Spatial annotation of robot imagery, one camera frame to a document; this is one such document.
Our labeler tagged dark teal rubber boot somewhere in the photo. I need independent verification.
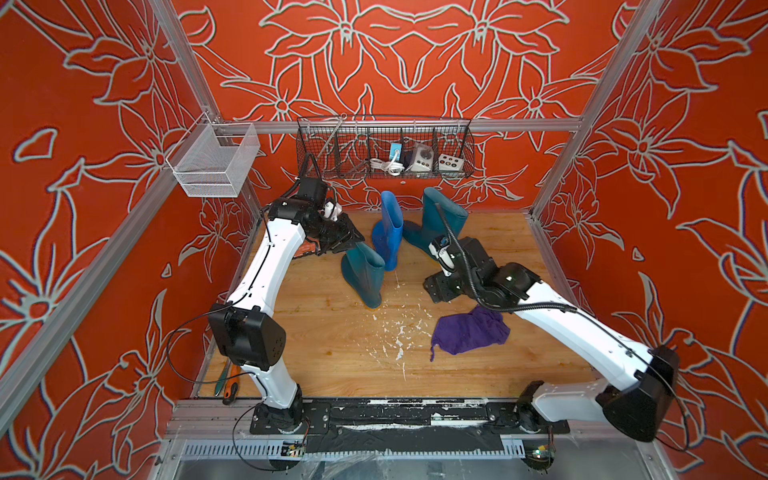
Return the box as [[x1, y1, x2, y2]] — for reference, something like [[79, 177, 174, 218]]
[[341, 242, 385, 309]]

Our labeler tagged blue rubber boot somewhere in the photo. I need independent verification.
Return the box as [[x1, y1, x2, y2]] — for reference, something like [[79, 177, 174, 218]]
[[372, 191, 404, 271]]

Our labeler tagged purple cloth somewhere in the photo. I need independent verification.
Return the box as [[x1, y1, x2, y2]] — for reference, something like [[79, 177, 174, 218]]
[[430, 305, 510, 361]]

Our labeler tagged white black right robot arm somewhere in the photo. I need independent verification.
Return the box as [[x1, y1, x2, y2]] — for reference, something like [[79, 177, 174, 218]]
[[424, 236, 680, 442]]

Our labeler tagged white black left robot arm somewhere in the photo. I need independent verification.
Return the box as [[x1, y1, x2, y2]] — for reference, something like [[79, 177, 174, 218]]
[[208, 177, 364, 419]]

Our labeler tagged orange plastic tool case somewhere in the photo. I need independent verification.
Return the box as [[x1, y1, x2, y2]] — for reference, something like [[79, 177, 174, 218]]
[[293, 238, 321, 259]]

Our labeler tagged blue white small box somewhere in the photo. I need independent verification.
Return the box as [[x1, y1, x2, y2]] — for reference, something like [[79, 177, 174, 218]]
[[389, 142, 403, 163]]

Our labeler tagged white dotted box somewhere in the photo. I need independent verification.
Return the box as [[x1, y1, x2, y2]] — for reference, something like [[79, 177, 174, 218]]
[[437, 154, 465, 176]]

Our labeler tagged white grey round device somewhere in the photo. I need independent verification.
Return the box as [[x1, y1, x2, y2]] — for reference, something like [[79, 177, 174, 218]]
[[407, 143, 434, 174]]

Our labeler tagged black wire wall basket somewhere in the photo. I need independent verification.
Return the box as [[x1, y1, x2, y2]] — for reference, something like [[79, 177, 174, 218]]
[[297, 114, 475, 180]]

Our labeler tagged white wire mesh basket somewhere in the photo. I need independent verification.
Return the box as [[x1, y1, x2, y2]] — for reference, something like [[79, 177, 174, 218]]
[[167, 123, 261, 198]]

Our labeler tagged orange handled screwdriver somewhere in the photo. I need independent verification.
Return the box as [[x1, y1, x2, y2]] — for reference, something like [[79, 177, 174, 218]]
[[222, 365, 241, 406]]

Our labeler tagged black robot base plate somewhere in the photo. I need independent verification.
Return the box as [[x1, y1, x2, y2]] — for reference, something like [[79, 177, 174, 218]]
[[249, 398, 571, 436]]

